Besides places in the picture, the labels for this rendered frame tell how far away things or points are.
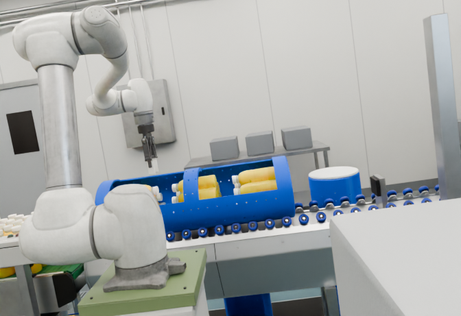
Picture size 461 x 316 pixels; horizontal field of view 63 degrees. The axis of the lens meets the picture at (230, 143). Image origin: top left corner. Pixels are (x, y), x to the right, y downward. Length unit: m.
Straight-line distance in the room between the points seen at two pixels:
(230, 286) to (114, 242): 0.85
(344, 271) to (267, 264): 1.59
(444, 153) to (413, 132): 3.93
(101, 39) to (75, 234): 0.58
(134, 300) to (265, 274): 0.82
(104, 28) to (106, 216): 0.55
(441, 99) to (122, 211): 1.12
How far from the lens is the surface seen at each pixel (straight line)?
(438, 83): 1.51
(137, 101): 1.75
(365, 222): 0.17
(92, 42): 1.27
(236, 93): 4.97
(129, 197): 1.09
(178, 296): 1.07
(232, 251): 1.72
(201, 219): 1.69
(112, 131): 5.28
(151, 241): 1.11
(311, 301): 2.74
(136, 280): 1.14
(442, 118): 1.52
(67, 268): 1.90
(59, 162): 1.19
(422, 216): 0.17
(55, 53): 1.27
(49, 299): 1.93
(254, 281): 1.82
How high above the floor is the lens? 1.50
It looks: 6 degrees down
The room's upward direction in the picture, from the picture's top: 9 degrees counter-clockwise
